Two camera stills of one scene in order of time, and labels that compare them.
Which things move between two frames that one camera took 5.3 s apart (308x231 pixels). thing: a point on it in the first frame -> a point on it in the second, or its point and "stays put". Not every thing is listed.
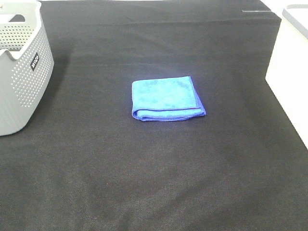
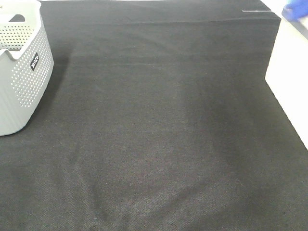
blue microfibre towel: x=165 y=99 -> x=295 y=9
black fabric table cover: x=159 y=117 stays put
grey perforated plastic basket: x=27 y=63 stays put
